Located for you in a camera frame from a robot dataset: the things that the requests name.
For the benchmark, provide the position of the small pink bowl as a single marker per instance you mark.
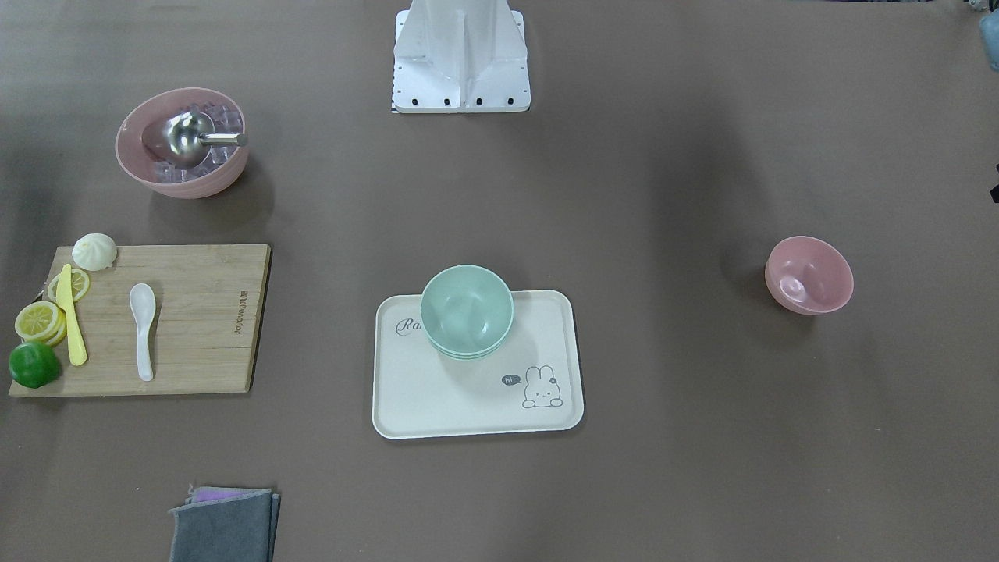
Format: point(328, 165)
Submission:
point(808, 276)

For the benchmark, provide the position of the white ceramic spoon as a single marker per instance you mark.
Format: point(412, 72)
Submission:
point(143, 307)

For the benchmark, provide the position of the upper green bowl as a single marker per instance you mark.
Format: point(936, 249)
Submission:
point(467, 308)

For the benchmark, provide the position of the green bowl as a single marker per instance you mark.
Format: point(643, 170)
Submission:
point(467, 308)
point(466, 356)

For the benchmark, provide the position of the lower green bowl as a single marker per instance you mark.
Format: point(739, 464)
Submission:
point(466, 356)

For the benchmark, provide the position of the pink bowl with ice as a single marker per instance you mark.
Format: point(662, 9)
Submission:
point(138, 163)

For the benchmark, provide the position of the cream bunny tray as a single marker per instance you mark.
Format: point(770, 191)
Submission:
point(532, 383)

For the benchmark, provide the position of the bamboo cutting board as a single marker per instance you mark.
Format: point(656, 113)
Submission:
point(204, 337)

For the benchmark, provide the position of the steel ice scoop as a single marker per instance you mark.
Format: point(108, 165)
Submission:
point(190, 136)

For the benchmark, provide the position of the grey folded cloth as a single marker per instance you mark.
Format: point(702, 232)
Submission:
point(228, 530)

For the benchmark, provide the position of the purple cloth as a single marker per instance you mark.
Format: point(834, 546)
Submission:
point(217, 493)

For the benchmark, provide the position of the lemon slice on board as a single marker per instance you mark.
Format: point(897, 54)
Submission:
point(80, 285)

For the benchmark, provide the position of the yellow plastic knife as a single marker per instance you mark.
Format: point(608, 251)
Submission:
point(77, 351)

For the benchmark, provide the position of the rear lemon slice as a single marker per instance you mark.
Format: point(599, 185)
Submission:
point(59, 333)

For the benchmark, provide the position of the green lime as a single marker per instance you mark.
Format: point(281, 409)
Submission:
point(33, 365)

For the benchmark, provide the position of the blue object at edge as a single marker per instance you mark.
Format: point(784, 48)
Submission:
point(989, 32)

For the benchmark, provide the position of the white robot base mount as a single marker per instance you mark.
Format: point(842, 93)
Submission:
point(460, 57)

